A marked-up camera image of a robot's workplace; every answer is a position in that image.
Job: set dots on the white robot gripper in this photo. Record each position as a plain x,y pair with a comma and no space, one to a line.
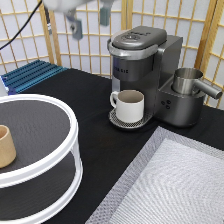
65,6

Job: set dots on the grey pod coffee machine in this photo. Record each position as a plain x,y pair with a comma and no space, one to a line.
145,59

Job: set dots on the blue ribbed metal block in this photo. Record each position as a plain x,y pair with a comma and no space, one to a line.
29,75

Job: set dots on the white ceramic mug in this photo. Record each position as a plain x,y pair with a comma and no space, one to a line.
128,105

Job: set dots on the wooden shoji screen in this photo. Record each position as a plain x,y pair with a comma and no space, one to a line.
29,32

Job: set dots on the steel milk frother cup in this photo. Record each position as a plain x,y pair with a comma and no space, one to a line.
188,81

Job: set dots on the white two-tier round shelf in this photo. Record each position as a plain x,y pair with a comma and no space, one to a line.
47,170

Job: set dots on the tan wooden cup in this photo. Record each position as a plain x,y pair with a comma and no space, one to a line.
7,148

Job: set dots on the grey woven placemat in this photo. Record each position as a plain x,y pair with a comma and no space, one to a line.
172,180

